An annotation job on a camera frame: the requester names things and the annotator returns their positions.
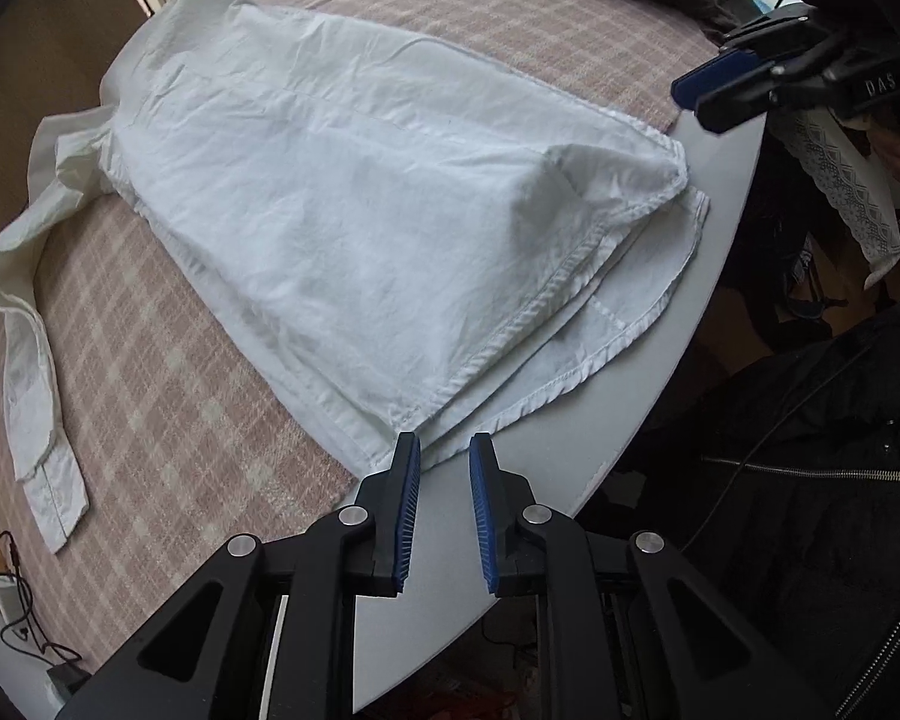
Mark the light plywood panel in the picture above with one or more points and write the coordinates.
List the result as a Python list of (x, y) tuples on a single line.
[(60, 0)]

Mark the person's black jacket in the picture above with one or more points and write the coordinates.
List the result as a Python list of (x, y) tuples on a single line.
[(795, 540)]

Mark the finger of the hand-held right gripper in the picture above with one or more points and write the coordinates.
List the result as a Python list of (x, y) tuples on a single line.
[(712, 79), (784, 34)]

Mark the white long-sleeved shirt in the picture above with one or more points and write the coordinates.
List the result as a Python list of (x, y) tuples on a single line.
[(345, 202)]

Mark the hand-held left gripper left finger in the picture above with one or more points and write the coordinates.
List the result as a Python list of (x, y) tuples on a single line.
[(406, 517)]

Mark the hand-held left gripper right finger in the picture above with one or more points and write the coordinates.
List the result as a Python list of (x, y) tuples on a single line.
[(484, 517)]

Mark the white lace cloth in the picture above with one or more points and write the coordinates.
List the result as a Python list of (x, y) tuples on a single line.
[(840, 180)]

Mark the black power adapter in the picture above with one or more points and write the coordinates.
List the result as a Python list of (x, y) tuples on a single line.
[(67, 682)]

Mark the person's right hand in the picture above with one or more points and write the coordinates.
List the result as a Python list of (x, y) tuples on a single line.
[(896, 150)]

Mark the pink plaid blanket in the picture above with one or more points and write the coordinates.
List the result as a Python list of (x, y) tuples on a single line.
[(157, 390)]

